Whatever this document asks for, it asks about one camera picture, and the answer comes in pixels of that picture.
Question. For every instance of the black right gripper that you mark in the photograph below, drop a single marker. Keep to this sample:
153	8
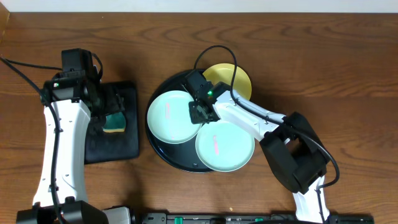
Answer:
195	117

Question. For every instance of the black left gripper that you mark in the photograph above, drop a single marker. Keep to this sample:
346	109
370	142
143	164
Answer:
113	106

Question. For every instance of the green scouring sponge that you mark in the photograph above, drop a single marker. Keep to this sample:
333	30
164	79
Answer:
115	123

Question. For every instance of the mint green plate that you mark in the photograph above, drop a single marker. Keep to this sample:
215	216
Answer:
223	146
168	117

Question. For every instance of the yellow plate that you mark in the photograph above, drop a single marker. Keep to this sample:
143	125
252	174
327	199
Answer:
223	72

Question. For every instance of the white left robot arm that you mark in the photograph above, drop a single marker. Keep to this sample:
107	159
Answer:
61	194

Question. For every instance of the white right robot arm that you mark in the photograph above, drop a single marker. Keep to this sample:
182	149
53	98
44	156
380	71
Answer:
295	155

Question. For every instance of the black rectangular tray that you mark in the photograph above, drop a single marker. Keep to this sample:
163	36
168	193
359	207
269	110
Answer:
117	146

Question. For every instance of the black round tray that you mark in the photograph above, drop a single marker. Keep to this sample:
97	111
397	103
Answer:
180	156

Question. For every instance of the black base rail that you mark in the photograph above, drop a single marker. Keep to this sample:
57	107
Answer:
163	218

